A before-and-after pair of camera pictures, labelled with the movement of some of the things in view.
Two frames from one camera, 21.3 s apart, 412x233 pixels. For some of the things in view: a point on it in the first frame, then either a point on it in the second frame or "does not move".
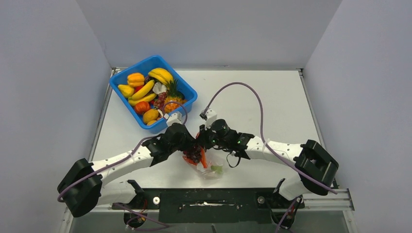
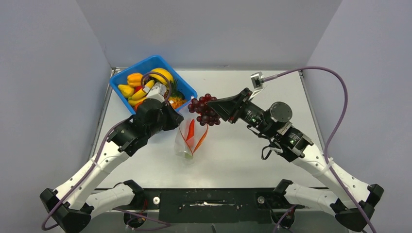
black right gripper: x=203 y=138 to x=229 y=108
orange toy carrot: x=202 y=158 to x=191 y=133
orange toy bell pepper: x=135 y=79 does not move
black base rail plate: x=212 y=205 does not move
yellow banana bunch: x=163 y=74 does not move
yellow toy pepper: x=127 y=91 does not move
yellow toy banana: x=146 y=88 does not move
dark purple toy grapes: x=194 y=153 to x=208 y=116
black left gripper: x=190 y=141 to x=175 y=118
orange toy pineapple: x=175 y=97 does not move
